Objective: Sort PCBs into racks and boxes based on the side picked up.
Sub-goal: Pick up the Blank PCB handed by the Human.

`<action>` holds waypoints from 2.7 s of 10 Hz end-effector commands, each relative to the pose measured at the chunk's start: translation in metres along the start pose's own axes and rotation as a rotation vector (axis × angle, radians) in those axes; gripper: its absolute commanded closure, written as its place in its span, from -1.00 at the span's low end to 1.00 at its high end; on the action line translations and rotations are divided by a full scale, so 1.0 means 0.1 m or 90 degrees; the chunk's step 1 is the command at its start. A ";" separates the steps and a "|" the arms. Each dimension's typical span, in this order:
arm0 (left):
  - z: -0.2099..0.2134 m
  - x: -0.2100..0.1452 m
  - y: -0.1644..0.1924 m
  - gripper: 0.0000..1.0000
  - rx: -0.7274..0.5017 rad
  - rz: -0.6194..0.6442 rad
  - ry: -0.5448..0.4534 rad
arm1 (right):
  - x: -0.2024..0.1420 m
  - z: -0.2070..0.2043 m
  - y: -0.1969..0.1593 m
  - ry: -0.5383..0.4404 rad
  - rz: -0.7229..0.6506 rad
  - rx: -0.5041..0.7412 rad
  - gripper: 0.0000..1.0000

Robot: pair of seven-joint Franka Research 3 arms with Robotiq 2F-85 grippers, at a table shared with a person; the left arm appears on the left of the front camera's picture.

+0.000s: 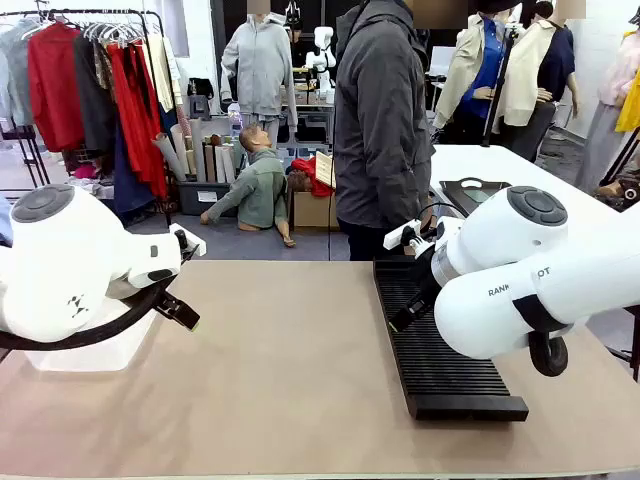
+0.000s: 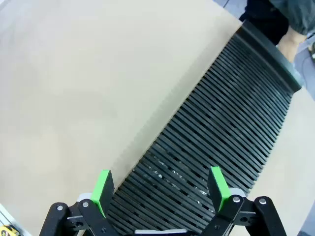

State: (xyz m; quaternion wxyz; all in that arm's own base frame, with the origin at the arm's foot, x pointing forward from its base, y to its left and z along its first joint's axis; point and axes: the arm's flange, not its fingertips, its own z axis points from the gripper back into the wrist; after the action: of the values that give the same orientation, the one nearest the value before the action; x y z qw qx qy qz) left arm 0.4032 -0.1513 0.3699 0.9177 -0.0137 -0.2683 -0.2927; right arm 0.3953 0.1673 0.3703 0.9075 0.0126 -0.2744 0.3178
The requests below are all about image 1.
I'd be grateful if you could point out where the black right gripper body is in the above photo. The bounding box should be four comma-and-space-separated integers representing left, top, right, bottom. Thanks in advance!
415, 244, 445, 305

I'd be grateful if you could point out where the grey storage bin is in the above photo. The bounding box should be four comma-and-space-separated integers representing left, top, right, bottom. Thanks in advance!
176, 179, 239, 218

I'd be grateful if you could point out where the black slotted PCB rack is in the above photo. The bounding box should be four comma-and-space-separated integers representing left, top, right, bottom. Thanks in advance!
372, 257, 530, 422

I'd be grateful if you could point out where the navy blue skirt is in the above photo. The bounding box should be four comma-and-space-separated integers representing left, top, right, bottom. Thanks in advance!
113, 119, 157, 217

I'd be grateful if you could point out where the white paper roll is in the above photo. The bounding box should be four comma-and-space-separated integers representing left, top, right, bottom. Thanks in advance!
151, 132, 188, 182

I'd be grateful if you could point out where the clear plastic storage box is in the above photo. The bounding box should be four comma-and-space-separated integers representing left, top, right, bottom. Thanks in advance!
23, 298, 157, 374

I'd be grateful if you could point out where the mannequin torso in green shirt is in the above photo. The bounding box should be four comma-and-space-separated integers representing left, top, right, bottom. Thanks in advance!
199, 124, 298, 249

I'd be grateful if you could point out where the cream paper roll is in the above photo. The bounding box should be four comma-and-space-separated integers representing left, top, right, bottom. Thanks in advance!
169, 123, 194, 176

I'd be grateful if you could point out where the grey paper roll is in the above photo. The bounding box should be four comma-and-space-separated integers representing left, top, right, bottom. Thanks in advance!
188, 116, 208, 183

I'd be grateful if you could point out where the cardboard box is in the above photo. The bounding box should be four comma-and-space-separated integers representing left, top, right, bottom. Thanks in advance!
291, 189, 342, 232

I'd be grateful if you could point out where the wooden board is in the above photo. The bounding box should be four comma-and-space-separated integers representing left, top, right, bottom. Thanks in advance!
313, 150, 338, 190

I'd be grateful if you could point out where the person in grey jacket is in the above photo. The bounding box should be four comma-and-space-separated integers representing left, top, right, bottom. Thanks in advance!
333, 0, 435, 262

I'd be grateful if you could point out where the white table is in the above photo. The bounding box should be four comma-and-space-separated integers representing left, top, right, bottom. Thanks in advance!
428, 143, 622, 222

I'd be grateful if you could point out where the red cloth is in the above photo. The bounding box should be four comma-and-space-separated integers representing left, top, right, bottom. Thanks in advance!
290, 156, 335, 199

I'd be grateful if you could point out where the red dress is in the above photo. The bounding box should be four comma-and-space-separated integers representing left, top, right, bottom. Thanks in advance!
105, 41, 169, 199

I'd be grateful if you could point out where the black handbag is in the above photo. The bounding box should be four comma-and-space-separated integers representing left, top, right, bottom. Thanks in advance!
186, 77, 216, 102

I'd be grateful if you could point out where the dark grey garment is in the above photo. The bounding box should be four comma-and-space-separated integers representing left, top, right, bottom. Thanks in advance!
73, 31, 119, 157

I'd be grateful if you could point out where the mannequin in cream coat blue shirt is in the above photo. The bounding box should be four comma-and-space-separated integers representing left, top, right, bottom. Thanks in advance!
431, 0, 508, 147

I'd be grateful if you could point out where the cream garment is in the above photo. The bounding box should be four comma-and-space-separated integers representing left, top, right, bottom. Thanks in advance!
144, 31, 185, 114

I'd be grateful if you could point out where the black tripod pole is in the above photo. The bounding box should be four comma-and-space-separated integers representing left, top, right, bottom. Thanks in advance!
480, 21, 523, 149

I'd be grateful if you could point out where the low black metal rack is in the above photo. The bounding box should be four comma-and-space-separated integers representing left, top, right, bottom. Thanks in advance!
0, 116, 52, 192

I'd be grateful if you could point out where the mannequin in grey hoodie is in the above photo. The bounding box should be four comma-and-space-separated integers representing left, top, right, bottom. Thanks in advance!
219, 0, 299, 147

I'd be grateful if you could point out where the mannequin in cream jacket navy top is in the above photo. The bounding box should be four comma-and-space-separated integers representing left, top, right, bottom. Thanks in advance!
499, 3, 583, 162

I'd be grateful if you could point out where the white humanoid robot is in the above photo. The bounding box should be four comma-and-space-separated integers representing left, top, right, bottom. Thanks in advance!
305, 26, 338, 104

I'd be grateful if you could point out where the red shirt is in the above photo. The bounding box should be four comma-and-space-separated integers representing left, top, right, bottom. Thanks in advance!
26, 21, 87, 154

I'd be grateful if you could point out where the black metal clothes rack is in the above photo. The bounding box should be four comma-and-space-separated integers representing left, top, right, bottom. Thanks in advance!
0, 8, 174, 229

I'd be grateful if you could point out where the mannequin in pink and yellow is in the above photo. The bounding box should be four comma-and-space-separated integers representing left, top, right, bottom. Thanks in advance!
574, 14, 640, 194

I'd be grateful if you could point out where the light blue-grey garment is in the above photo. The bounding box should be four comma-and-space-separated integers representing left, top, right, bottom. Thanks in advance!
0, 18, 37, 129

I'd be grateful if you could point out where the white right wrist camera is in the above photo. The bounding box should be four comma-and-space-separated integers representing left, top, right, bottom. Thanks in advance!
383, 218, 419, 253

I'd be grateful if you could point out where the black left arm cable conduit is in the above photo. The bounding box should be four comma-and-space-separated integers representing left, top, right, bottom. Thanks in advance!
0, 279, 174, 352

